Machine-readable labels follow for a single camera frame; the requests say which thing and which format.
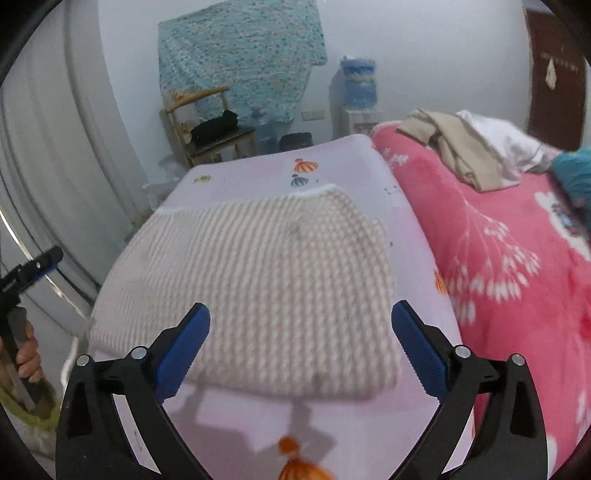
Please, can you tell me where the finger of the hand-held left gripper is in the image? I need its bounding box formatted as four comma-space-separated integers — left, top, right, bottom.
0, 246, 64, 297

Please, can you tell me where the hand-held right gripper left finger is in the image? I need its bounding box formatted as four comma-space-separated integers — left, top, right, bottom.
55, 302, 212, 480

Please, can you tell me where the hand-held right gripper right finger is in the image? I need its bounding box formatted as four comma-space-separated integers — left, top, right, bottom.
391, 299, 550, 480

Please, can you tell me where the beige checked coat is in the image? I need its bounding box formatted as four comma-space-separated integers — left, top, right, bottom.
88, 184, 402, 400

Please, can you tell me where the person's left hand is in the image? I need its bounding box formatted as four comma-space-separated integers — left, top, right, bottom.
16, 320, 45, 385

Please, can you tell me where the yellow-green cloth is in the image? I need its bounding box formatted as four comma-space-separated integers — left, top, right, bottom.
0, 382, 62, 432

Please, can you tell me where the pink floral blanket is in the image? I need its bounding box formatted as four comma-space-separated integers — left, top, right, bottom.
371, 121, 591, 472

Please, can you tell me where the grey curtain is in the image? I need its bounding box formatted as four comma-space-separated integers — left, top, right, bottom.
0, 0, 141, 305

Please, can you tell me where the beige garment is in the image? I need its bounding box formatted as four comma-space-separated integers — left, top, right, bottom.
398, 108, 520, 193

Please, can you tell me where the wooden chair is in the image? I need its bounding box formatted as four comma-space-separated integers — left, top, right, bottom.
159, 85, 259, 169

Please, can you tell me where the black bag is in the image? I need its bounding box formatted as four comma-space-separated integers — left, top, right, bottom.
190, 109, 240, 142

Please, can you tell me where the teal garment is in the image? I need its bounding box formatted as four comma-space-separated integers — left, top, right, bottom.
551, 147, 591, 209

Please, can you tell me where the black bin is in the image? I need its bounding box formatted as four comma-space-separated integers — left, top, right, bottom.
279, 132, 314, 151

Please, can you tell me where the blue water dispenser bottle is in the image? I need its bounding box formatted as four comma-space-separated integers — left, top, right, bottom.
340, 56, 379, 112

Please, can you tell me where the brown wooden door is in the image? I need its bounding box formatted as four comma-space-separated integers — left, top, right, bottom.
523, 6, 591, 154

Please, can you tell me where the teal patterned cloth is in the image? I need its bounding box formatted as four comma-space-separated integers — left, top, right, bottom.
158, 0, 329, 123

